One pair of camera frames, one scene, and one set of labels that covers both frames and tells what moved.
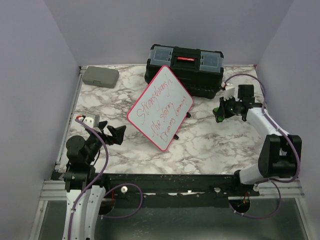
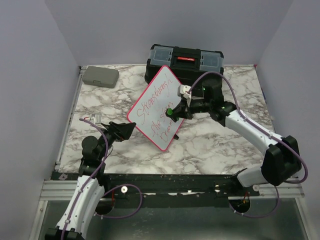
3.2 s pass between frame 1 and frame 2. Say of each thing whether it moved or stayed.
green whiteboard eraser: moved
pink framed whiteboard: stayed
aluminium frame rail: stayed
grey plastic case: stayed
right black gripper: moved
